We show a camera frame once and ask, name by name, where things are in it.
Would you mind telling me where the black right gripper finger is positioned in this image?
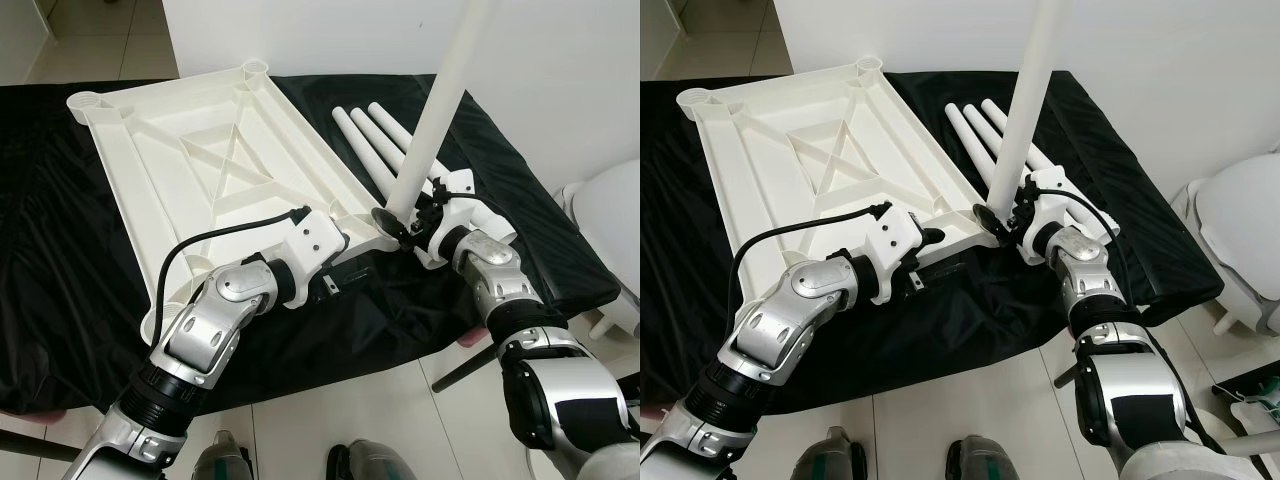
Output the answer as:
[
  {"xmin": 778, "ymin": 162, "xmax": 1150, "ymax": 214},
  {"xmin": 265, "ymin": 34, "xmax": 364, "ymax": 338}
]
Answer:
[
  {"xmin": 370, "ymin": 205, "xmax": 411, "ymax": 243},
  {"xmin": 972, "ymin": 203, "xmax": 1011, "ymax": 241}
]

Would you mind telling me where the white plastic children table top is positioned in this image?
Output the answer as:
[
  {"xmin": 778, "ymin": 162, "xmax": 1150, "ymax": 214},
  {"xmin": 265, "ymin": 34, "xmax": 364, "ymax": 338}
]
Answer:
[
  {"xmin": 676, "ymin": 57, "xmax": 1001, "ymax": 331},
  {"xmin": 66, "ymin": 58, "xmax": 401, "ymax": 341}
]

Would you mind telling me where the white domed appliance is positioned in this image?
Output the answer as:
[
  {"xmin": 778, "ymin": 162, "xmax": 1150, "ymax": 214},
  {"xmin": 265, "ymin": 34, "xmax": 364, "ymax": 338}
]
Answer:
[
  {"xmin": 555, "ymin": 158, "xmax": 641, "ymax": 336},
  {"xmin": 1172, "ymin": 150, "xmax": 1280, "ymax": 336}
]

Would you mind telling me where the grey green right robot leg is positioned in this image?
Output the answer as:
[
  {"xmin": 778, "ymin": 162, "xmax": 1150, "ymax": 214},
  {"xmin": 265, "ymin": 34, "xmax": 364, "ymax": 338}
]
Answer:
[
  {"xmin": 945, "ymin": 437, "xmax": 1021, "ymax": 480},
  {"xmin": 328, "ymin": 440, "xmax": 421, "ymax": 480}
]

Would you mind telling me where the grey green robot leg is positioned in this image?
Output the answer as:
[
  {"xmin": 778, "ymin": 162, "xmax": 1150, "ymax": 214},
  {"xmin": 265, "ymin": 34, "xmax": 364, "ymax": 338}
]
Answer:
[
  {"xmin": 945, "ymin": 437, "xmax": 1021, "ymax": 480},
  {"xmin": 328, "ymin": 440, "xmax": 421, "ymax": 480},
  {"xmin": 795, "ymin": 428, "xmax": 871, "ymax": 480},
  {"xmin": 190, "ymin": 430, "xmax": 253, "ymax": 480}
]

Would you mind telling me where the grey green left robot leg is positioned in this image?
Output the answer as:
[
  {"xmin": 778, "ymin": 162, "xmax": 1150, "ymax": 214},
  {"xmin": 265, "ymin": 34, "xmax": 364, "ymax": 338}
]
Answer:
[
  {"xmin": 795, "ymin": 428, "xmax": 871, "ymax": 480},
  {"xmin": 190, "ymin": 430, "xmax": 253, "ymax": 480}
]

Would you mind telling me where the white green plastic package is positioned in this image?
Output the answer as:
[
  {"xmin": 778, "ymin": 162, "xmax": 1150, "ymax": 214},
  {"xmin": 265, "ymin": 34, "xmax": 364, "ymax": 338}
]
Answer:
[{"xmin": 1212, "ymin": 375, "xmax": 1280, "ymax": 426}]

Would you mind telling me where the white floor fan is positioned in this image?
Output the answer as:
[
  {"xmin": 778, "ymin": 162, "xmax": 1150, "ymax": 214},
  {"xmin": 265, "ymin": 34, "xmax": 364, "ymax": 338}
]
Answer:
[{"xmin": 1215, "ymin": 430, "xmax": 1280, "ymax": 473}]

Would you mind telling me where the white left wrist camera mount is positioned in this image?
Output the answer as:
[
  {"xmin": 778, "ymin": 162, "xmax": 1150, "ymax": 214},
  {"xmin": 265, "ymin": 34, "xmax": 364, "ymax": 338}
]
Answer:
[
  {"xmin": 265, "ymin": 205, "xmax": 349, "ymax": 301},
  {"xmin": 865, "ymin": 205, "xmax": 931, "ymax": 306}
]

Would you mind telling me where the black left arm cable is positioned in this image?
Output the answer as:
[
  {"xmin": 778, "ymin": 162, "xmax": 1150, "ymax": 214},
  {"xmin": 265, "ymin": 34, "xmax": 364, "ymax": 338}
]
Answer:
[
  {"xmin": 730, "ymin": 202, "xmax": 893, "ymax": 321},
  {"xmin": 152, "ymin": 205, "xmax": 311, "ymax": 331}
]

